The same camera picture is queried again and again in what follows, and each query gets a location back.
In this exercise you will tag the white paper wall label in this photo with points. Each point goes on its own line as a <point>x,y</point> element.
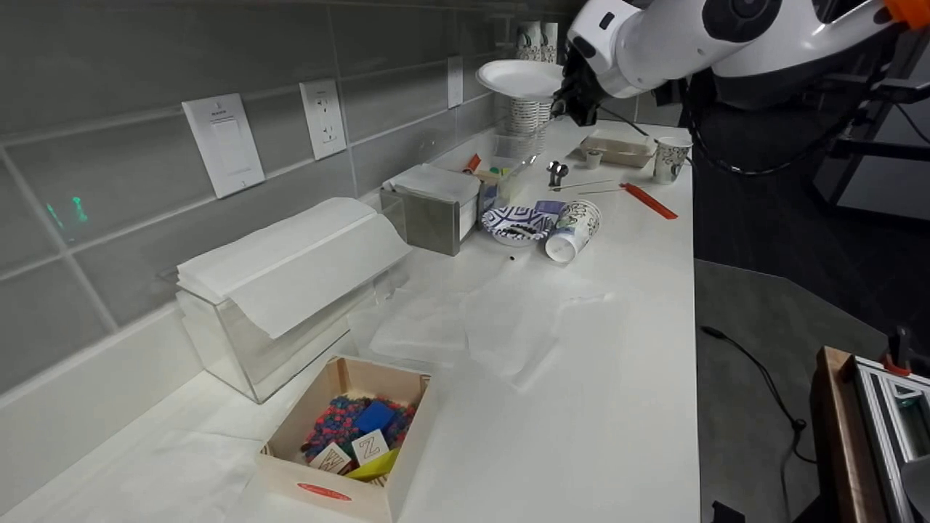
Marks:
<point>225,146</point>

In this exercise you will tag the white wall outlet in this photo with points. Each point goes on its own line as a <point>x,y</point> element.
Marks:
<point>323,117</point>
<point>455,81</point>

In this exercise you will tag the blue white patterned cloth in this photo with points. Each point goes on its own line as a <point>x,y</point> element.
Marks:
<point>512,222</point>

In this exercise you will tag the white cup on side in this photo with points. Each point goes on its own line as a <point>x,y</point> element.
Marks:
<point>570,233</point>

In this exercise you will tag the metal utensil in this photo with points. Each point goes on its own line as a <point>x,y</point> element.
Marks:
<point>557,174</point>

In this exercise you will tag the metal napkin holder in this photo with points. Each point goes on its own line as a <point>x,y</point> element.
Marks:
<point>432,206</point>

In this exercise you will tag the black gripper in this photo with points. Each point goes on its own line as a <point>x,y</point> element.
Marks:
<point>581,90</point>

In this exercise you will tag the clear plastic container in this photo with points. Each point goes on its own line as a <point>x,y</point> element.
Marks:
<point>618,152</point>

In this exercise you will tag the yellow toy piece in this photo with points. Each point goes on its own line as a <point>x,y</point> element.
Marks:
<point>376,469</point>

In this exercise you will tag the small wooden box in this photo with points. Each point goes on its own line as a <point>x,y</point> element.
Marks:
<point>388,488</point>

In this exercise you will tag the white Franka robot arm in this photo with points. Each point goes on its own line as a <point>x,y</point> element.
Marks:
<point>737,39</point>

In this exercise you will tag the white small card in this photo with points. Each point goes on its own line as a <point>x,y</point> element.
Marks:
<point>371,446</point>
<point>331,457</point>

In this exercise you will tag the clear paper towel dispenser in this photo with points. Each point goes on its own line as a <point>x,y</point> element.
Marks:
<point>280,279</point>

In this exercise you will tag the wooden floor crate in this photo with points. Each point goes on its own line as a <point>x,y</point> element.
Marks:
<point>860,435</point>

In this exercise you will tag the blue toy block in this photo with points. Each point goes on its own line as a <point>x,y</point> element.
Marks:
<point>372,417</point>

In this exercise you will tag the clear plastic tote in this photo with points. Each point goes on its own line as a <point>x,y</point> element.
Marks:
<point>517,125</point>

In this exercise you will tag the grey metal mug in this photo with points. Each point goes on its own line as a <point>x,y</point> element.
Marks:
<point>670,161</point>

